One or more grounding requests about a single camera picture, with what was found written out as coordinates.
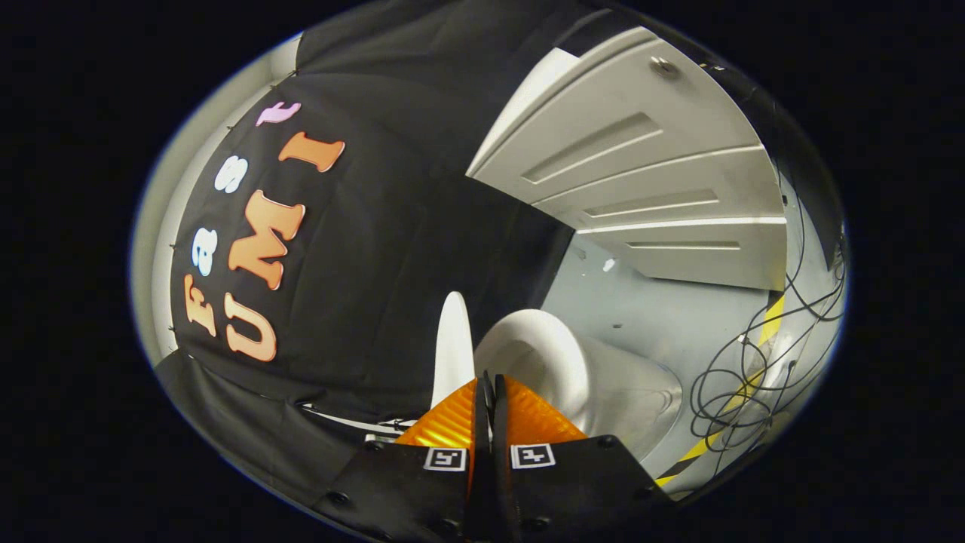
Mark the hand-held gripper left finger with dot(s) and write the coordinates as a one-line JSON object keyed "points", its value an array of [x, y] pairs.
{"points": [[407, 490]]}

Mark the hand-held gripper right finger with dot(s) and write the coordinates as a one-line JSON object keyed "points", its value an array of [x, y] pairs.
{"points": [[573, 483]]}

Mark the black backdrop cloth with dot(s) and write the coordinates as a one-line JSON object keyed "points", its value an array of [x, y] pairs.
{"points": [[377, 302]]}

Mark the yellow black striped tape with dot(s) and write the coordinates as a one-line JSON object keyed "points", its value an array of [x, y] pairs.
{"points": [[770, 320]]}

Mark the white panelled door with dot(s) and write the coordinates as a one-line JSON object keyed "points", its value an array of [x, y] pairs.
{"points": [[641, 166]]}

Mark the round metal door knob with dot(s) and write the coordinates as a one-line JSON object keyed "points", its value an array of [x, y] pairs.
{"points": [[664, 68]]}

